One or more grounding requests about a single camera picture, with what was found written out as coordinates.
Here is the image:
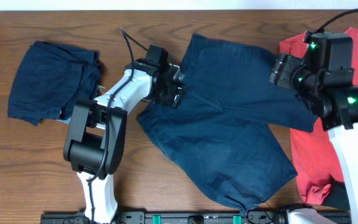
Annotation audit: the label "navy blue shorts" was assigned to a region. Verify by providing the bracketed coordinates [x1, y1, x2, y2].
[137, 34, 316, 212]

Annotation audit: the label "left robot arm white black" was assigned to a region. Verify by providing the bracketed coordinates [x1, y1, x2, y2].
[63, 62, 184, 223]

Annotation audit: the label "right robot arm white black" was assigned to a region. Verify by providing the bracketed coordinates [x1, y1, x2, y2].
[268, 30, 358, 223]

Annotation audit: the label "red t-shirt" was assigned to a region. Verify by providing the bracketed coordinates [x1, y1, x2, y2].
[290, 27, 358, 205]

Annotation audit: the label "folded navy blue garment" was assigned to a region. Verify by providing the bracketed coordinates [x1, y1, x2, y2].
[7, 40, 101, 126]

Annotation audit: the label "black garment under t-shirt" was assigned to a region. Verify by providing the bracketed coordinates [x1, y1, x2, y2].
[322, 179, 350, 210]

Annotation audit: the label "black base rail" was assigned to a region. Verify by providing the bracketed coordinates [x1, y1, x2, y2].
[40, 208, 352, 224]

